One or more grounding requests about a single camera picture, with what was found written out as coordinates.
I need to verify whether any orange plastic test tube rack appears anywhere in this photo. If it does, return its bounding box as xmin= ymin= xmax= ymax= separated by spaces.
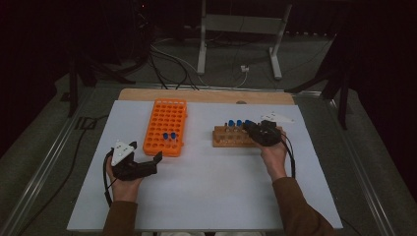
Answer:
xmin=143 ymin=97 xmax=189 ymax=158

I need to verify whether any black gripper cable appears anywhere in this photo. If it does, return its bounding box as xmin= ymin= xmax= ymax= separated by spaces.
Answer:
xmin=278 ymin=131 xmax=297 ymax=180
xmin=102 ymin=148 xmax=116 ymax=208

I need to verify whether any metal floor rail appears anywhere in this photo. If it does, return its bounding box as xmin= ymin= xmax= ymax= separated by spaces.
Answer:
xmin=324 ymin=94 xmax=399 ymax=236
xmin=94 ymin=82 xmax=328 ymax=96
xmin=0 ymin=88 xmax=96 ymax=236

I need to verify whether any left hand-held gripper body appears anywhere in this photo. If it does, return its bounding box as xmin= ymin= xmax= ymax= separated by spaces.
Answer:
xmin=110 ymin=140 xmax=158 ymax=182

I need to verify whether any long black floor cable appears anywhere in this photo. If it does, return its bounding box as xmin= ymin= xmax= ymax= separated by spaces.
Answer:
xmin=16 ymin=113 xmax=110 ymax=236

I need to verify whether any wooden test tube rack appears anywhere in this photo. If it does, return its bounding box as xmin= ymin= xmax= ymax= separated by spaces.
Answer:
xmin=211 ymin=124 xmax=283 ymax=148

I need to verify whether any person's right hand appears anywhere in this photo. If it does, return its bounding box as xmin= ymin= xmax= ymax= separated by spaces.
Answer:
xmin=260 ymin=129 xmax=289 ymax=182

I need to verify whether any person's left hand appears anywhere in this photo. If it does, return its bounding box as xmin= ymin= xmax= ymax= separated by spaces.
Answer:
xmin=106 ymin=148 xmax=145 ymax=204

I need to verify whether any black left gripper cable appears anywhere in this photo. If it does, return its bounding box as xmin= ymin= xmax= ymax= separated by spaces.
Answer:
xmin=102 ymin=148 xmax=116 ymax=208

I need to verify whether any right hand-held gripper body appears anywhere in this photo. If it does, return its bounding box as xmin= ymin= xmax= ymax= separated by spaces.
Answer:
xmin=250 ymin=111 xmax=295 ymax=148

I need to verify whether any grey metal stand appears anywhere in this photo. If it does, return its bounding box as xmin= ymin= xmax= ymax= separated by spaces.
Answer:
xmin=196 ymin=0 xmax=293 ymax=81

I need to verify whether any white table cover sheet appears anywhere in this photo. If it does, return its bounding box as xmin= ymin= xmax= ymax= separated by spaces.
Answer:
xmin=66 ymin=98 xmax=344 ymax=233

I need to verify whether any black tripod stand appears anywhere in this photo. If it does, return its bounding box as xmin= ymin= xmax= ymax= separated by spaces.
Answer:
xmin=284 ymin=29 xmax=353 ymax=131
xmin=59 ymin=48 xmax=137 ymax=118

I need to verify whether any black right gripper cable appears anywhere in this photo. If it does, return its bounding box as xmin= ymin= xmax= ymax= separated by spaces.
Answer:
xmin=278 ymin=131 xmax=297 ymax=180

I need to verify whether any short white plug cable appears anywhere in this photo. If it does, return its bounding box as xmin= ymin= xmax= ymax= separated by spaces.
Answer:
xmin=233 ymin=71 xmax=249 ymax=89

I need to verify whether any white floor cable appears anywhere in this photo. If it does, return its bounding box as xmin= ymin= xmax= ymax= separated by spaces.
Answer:
xmin=149 ymin=42 xmax=210 ymax=88

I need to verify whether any black floor cable bundle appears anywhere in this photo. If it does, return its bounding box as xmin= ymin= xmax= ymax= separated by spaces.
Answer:
xmin=149 ymin=48 xmax=201 ymax=91

